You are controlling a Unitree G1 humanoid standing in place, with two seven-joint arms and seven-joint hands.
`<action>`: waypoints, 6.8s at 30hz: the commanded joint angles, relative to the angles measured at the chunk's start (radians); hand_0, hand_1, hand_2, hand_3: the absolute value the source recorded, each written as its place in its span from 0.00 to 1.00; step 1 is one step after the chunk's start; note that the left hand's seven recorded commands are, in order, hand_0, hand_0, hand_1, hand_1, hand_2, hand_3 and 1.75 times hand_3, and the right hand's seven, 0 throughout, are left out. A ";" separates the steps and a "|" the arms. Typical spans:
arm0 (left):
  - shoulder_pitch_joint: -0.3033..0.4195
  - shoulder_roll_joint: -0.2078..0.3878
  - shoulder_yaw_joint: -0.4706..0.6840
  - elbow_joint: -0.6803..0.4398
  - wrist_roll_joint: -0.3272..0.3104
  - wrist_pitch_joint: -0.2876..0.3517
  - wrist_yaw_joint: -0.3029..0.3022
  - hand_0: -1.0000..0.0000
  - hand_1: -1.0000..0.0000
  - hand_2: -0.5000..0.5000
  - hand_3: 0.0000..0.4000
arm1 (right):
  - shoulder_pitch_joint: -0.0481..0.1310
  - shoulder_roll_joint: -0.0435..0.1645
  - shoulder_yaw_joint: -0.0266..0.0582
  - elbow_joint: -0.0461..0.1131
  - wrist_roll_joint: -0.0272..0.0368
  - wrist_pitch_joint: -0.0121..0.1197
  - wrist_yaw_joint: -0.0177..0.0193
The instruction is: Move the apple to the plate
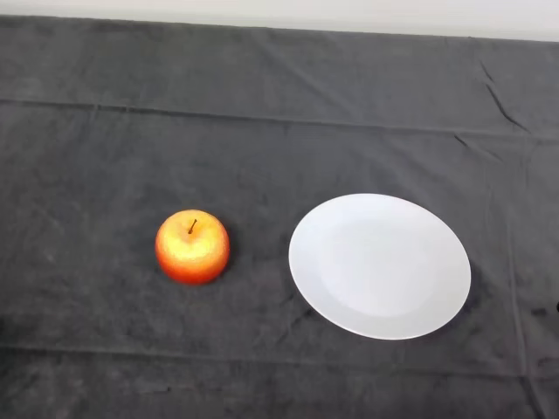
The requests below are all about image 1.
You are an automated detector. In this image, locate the red yellow apple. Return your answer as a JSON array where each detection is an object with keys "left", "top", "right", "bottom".
[{"left": 155, "top": 209, "right": 231, "bottom": 286}]

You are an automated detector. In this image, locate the white round plate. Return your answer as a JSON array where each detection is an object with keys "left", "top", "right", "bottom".
[{"left": 287, "top": 193, "right": 473, "bottom": 341}]

